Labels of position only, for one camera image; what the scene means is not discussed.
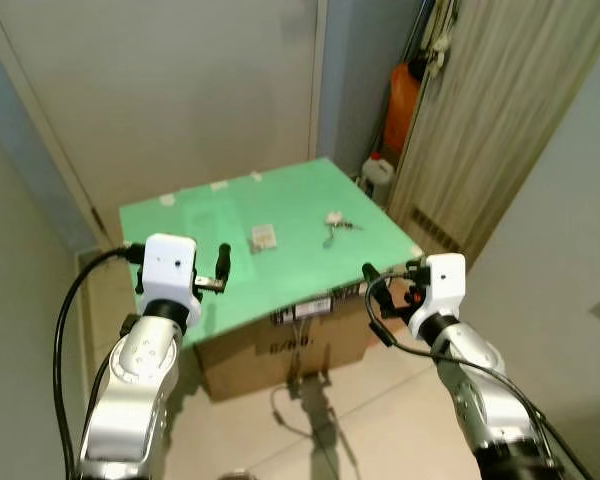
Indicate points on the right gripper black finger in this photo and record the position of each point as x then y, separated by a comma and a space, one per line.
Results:
415, 266
373, 273

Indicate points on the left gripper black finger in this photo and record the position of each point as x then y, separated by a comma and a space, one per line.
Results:
223, 262

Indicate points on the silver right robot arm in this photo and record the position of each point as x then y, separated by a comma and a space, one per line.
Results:
480, 390

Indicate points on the small white card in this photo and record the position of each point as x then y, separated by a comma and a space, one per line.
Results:
264, 237

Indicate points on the large green board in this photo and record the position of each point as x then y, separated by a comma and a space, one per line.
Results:
280, 275

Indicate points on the white barcode label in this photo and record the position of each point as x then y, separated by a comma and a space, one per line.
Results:
313, 307

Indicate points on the white jug with red cap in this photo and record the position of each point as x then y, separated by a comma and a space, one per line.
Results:
378, 180

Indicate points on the brown cardboard box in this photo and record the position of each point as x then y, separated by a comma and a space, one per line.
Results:
280, 355

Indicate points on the grey wood grain door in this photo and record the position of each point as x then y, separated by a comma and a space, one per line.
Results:
500, 110

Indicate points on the white plush toy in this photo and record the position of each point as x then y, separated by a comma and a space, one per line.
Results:
440, 52

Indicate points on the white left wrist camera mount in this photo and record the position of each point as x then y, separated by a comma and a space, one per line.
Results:
170, 268

